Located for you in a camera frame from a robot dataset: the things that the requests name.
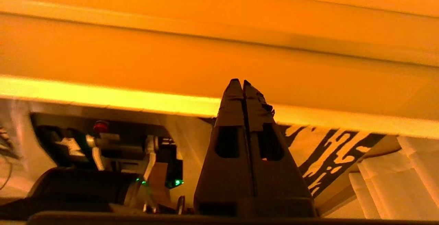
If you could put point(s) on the white cabinet drawer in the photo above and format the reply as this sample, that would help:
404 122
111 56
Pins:
137 57

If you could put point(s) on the red emergency stop button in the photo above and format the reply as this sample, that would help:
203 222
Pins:
101 127

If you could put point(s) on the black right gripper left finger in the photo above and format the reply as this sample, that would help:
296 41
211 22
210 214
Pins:
226 177

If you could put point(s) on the black and white patterned rug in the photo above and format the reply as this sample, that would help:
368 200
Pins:
329 156

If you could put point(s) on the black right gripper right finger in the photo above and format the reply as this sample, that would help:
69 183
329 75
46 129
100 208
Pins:
281 184

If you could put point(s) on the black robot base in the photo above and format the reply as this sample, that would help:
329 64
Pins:
85 184

